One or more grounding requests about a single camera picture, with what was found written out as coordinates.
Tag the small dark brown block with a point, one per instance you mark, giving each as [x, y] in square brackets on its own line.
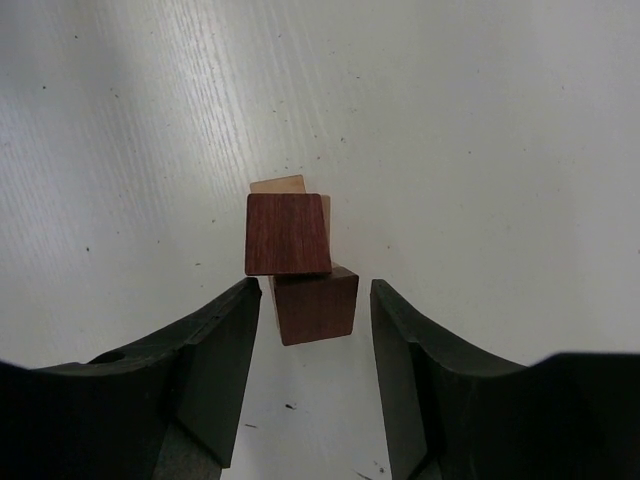
[286, 235]

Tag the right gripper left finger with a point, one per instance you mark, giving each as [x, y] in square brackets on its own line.
[166, 406]

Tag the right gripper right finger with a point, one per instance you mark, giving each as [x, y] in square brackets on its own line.
[454, 411]

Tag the long light wood block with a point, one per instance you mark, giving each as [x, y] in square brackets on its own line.
[292, 184]

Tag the dark red wood cube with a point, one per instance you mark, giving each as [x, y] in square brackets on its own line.
[312, 308]

